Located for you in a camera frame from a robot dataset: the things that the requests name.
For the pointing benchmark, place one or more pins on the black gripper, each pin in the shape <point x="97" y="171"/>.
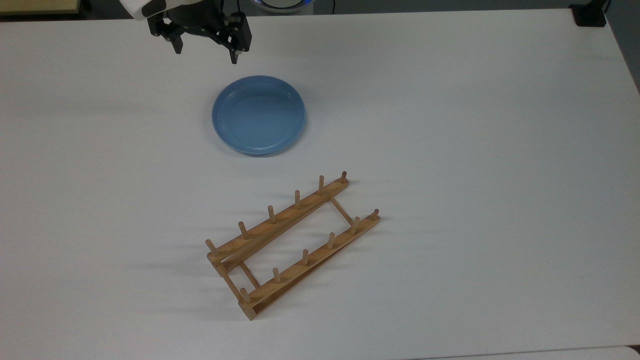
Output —
<point x="197" y="17"/>

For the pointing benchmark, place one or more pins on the blue round plate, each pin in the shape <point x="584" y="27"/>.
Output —
<point x="257" y="115"/>

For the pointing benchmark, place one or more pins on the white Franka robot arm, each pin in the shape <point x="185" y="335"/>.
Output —
<point x="132" y="6"/>

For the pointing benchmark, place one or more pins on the wooden peg plate rack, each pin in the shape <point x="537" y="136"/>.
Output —
<point x="280" y="220"/>

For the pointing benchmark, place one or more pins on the light wooden desk edge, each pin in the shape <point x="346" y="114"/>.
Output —
<point x="35" y="5"/>

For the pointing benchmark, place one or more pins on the black clamped pole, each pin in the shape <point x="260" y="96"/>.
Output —
<point x="589" y="15"/>

